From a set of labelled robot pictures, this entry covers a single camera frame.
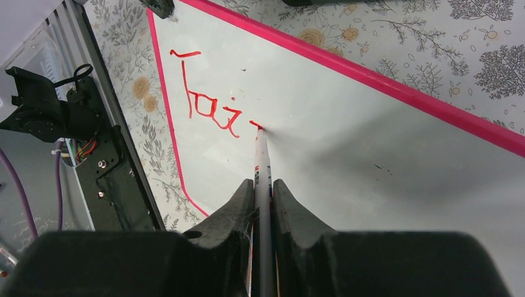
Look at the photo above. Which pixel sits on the white red marker pen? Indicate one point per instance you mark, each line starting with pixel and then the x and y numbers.
pixel 263 273

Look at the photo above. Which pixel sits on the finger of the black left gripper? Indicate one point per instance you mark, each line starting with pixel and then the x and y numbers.
pixel 162 8

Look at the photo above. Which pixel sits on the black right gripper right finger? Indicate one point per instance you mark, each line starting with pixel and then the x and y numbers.
pixel 314 259

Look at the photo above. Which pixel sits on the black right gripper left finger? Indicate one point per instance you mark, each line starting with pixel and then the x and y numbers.
pixel 210 259

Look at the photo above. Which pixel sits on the pink framed whiteboard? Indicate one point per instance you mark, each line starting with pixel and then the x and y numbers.
pixel 359 150

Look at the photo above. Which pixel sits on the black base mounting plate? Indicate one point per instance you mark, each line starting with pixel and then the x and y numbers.
pixel 73 109

